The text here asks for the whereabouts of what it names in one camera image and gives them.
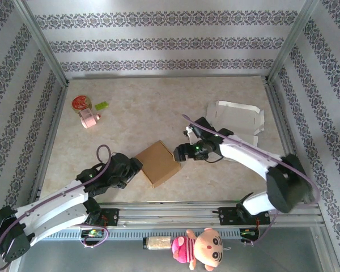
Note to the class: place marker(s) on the brown cardboard box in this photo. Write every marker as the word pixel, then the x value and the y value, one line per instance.
pixel 158 164

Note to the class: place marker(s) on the white and teal paper box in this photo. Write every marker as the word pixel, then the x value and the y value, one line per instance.
pixel 235 119

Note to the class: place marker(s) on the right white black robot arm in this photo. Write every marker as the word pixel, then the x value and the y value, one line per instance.
pixel 243 154

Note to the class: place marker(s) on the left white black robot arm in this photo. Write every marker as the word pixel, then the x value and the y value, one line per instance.
pixel 51 209

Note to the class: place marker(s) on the pink plastic bottle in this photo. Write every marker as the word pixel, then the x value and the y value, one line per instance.
pixel 89 120

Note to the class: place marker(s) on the small circuit board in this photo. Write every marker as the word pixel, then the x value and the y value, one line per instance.
pixel 92 233
pixel 248 233

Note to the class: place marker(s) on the green small packet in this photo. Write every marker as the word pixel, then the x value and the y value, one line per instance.
pixel 101 105

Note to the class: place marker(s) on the red round tin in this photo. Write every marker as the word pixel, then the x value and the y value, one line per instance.
pixel 80 102

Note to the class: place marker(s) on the beige small device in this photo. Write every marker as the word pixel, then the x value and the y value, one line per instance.
pixel 158 243

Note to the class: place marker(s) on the pink plush doll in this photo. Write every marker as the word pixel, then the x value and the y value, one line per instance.
pixel 207 248

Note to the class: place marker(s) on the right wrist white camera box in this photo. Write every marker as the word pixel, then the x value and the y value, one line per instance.
pixel 192 136

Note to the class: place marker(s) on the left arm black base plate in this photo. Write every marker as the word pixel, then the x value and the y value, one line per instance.
pixel 110 216

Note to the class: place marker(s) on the aluminium rail beam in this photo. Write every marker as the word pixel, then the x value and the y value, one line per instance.
pixel 170 214

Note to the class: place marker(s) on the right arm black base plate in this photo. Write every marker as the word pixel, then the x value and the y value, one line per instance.
pixel 229 216

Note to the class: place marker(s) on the aluminium side rail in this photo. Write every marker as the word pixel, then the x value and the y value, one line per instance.
pixel 280 119
pixel 49 141

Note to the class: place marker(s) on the aluminium frame post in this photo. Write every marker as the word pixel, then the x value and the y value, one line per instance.
pixel 292 39
pixel 40 37

